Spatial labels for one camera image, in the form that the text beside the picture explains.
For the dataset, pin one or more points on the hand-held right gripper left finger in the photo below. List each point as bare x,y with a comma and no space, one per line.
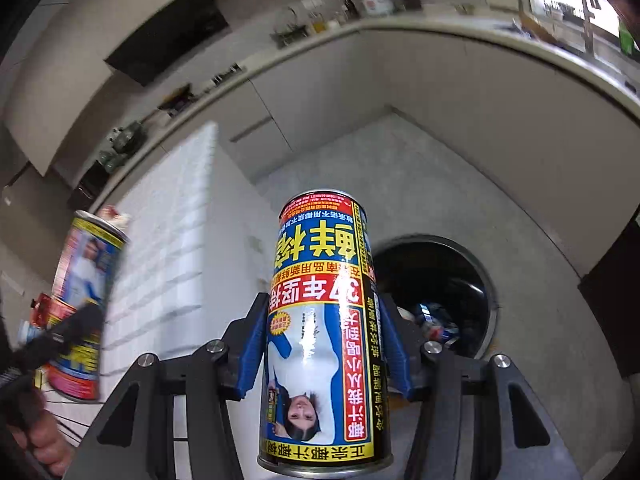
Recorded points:
250,355

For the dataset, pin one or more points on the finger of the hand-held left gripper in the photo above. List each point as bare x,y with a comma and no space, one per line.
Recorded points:
70,332

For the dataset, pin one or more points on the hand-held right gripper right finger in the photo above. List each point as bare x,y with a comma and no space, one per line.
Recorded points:
395,355

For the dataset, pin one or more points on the blue drink can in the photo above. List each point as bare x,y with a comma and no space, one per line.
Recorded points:
440,322

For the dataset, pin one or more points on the black yellow drink can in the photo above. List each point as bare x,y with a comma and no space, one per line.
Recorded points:
320,310
87,270

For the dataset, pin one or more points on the black bucket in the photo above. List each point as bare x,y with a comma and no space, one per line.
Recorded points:
450,270

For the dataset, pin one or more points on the person's left hand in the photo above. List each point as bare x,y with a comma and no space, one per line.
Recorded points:
45,440

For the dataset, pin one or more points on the red box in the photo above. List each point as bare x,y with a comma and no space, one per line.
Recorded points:
45,310

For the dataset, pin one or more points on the white kitchen island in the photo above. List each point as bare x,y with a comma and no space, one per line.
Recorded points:
240,220

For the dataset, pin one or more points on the white checkered tablecloth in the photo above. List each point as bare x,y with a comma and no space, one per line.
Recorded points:
175,240

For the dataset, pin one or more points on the black microwave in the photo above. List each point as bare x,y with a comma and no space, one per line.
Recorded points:
86,182

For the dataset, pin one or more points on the green ceramic jar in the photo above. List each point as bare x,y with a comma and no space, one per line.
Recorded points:
111,157

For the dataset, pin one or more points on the grey pot with lid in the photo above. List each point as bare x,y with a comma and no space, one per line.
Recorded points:
129,132

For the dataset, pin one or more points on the black dishwasher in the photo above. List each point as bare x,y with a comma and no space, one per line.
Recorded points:
615,300

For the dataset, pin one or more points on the beige upper cabinets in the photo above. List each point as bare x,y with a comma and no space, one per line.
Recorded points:
75,60

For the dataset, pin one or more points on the black gas stove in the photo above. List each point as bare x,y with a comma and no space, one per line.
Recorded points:
227,75

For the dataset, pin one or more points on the beige base cabinets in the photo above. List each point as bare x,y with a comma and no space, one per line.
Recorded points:
400,70

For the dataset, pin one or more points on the black range hood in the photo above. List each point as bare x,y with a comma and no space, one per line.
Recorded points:
165,45

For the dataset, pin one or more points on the yellow oil bottle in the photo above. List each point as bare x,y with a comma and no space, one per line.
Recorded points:
316,22

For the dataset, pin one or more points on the dark glass bottle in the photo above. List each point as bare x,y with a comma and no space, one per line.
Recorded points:
348,2

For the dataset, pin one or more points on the steel kitchen faucet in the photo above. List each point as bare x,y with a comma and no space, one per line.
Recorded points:
591,20

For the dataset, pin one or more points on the green bottle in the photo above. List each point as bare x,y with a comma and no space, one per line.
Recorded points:
627,35

